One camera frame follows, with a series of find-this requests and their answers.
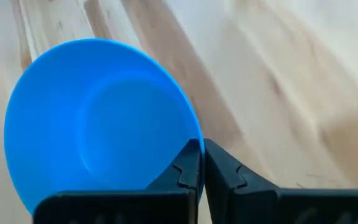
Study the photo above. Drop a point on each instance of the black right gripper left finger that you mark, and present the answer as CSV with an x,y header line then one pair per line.
x,y
120,207

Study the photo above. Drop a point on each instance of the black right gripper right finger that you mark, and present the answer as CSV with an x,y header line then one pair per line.
x,y
275,207

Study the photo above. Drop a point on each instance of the blue plastic mini bowl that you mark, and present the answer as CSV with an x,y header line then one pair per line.
x,y
89,118

